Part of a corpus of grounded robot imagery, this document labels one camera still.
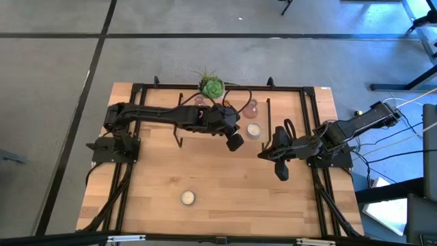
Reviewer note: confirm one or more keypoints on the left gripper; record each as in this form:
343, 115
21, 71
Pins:
225, 119

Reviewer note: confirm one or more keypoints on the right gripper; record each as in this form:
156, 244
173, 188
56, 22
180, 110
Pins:
283, 150

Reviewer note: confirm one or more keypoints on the pink glass candle holder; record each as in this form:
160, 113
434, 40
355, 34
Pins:
251, 111
199, 100

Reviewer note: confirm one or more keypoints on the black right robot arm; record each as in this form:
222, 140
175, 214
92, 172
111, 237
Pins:
362, 121

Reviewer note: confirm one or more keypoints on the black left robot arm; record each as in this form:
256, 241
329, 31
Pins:
153, 114

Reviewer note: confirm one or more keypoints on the succulent in triangle-pattern pot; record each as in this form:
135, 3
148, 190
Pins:
212, 89

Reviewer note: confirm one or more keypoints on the yellow plug connector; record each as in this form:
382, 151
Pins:
358, 112

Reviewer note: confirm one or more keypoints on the black tripod leg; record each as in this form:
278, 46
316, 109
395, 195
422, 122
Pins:
286, 7

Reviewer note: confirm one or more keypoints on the white board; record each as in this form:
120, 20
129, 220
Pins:
385, 215

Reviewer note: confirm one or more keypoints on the black floor stand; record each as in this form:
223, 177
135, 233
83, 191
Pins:
392, 87

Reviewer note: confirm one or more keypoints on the dark grey cabinet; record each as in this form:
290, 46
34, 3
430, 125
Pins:
430, 153

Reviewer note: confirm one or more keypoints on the black aluminium rig frame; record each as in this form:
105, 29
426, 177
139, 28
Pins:
164, 86

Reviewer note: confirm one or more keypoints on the small black camera box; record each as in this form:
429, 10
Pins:
221, 240

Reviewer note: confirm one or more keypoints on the silver frame bracket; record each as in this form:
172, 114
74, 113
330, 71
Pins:
315, 242
126, 238

